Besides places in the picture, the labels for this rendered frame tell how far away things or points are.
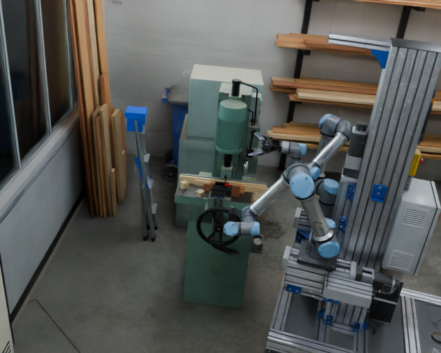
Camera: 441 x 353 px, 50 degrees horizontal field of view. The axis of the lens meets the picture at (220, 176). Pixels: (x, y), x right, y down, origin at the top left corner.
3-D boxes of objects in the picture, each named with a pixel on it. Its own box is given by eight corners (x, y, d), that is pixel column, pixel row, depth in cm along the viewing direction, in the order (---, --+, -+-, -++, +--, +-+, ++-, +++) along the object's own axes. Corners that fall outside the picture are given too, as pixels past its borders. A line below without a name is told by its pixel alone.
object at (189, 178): (178, 182, 324) (179, 176, 322) (179, 181, 326) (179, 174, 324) (265, 192, 322) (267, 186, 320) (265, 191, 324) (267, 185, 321)
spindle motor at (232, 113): (214, 153, 301) (218, 106, 287) (216, 142, 317) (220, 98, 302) (241, 156, 300) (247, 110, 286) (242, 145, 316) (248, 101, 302)
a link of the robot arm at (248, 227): (258, 215, 261) (239, 215, 261) (260, 226, 251) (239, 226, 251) (258, 227, 264) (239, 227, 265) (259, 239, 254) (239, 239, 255)
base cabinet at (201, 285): (181, 301, 349) (186, 220, 317) (192, 254, 401) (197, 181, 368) (241, 309, 347) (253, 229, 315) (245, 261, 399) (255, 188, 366)
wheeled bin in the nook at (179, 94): (158, 183, 506) (161, 96, 462) (162, 161, 554) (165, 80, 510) (217, 187, 510) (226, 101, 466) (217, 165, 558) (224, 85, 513)
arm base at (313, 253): (332, 248, 284) (335, 235, 279) (330, 263, 271) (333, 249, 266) (306, 243, 287) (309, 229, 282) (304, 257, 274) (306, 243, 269)
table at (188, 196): (171, 209, 303) (171, 202, 300) (178, 187, 330) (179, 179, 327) (264, 221, 301) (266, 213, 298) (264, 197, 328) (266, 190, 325)
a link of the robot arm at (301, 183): (339, 240, 267) (306, 161, 245) (344, 256, 254) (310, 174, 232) (318, 247, 270) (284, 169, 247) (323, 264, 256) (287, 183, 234)
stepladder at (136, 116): (138, 241, 412) (123, 114, 357) (142, 225, 435) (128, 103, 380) (157, 241, 412) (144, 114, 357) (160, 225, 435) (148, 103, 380)
